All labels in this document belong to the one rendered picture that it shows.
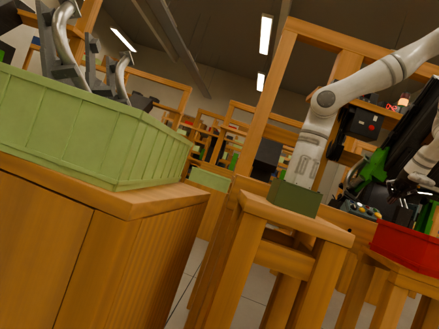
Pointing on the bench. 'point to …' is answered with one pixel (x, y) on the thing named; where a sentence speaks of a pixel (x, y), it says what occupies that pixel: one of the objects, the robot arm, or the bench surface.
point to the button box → (358, 211)
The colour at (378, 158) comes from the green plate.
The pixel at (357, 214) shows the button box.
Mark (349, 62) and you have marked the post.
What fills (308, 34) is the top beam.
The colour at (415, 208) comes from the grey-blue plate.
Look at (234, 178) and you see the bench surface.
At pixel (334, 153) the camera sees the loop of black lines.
